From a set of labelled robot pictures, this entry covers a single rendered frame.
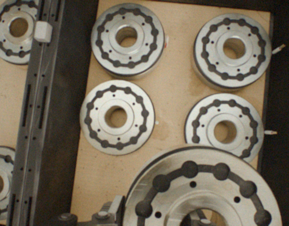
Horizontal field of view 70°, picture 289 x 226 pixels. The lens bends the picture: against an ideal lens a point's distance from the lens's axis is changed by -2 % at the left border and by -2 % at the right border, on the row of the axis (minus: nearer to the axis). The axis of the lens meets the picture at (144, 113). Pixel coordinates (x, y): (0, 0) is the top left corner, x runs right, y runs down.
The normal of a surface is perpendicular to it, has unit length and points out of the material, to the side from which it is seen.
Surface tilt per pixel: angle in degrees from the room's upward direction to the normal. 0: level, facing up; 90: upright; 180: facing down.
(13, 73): 0
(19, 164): 0
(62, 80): 90
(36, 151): 0
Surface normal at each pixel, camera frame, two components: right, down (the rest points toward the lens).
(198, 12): -0.06, -0.06
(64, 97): 0.99, 0.11
